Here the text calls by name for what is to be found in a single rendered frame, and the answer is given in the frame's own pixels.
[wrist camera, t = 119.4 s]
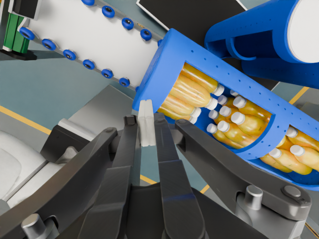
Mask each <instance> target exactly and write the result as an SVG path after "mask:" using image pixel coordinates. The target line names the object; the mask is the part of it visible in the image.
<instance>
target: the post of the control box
mask: <svg viewBox="0 0 319 239"><path fill-rule="evenodd" d="M31 51H33V52H34V55H36V56H37V59H50V58H66V57H65V56H63V55H61V54H59V53H57V52H55V51H40V50H31ZM5 60H17V59H15V58H13V57H11V56H8V55H6V54H4V53H2V52H0V61H5Z"/></svg>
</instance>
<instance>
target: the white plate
mask: <svg viewBox="0 0 319 239"><path fill-rule="evenodd" d="M287 42H288V46H289V49H290V51H291V53H292V54H293V55H294V57H296V58H297V59H298V60H300V61H303V62H306V63H316V62H319V0H299V1H298V3H297V4H296V6H295V8H294V10H293V12H292V14H291V17H290V20H289V23H288V28H287Z"/></svg>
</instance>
